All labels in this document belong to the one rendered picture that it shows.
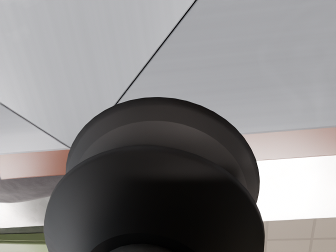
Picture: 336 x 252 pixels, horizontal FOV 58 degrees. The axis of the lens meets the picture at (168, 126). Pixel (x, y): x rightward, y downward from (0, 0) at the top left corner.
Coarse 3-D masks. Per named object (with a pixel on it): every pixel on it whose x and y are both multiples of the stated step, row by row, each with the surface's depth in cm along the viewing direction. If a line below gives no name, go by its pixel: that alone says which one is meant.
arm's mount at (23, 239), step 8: (0, 240) 46; (8, 240) 46; (16, 240) 46; (24, 240) 46; (32, 240) 46; (40, 240) 46; (0, 248) 46; (8, 248) 46; (16, 248) 46; (24, 248) 46; (32, 248) 45; (40, 248) 45
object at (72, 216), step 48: (96, 144) 6; (144, 144) 6; (192, 144) 6; (96, 192) 4; (144, 192) 4; (192, 192) 4; (240, 192) 5; (48, 240) 5; (96, 240) 4; (144, 240) 4; (192, 240) 4; (240, 240) 5
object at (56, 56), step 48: (0, 0) 15; (48, 0) 15; (96, 0) 14; (144, 0) 14; (192, 0) 14; (0, 48) 16; (48, 48) 16; (96, 48) 15; (144, 48) 15; (0, 96) 17; (48, 96) 17; (96, 96) 17
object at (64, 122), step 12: (36, 108) 17; (48, 108) 17; (60, 108) 17; (72, 108) 17; (84, 108) 17; (96, 108) 17; (36, 120) 17; (48, 120) 17; (60, 120) 17; (72, 120) 17; (84, 120) 17; (48, 132) 18; (60, 132) 18; (72, 132) 18
